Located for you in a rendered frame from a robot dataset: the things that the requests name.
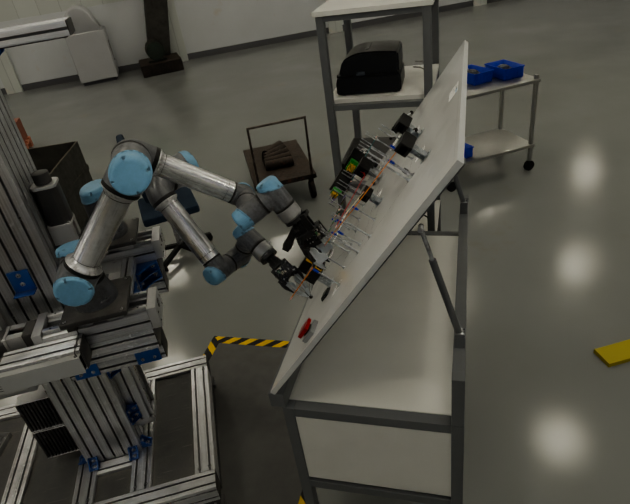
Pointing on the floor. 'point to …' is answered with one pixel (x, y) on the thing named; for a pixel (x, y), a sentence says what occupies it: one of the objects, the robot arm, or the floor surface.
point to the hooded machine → (90, 48)
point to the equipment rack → (416, 80)
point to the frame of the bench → (377, 425)
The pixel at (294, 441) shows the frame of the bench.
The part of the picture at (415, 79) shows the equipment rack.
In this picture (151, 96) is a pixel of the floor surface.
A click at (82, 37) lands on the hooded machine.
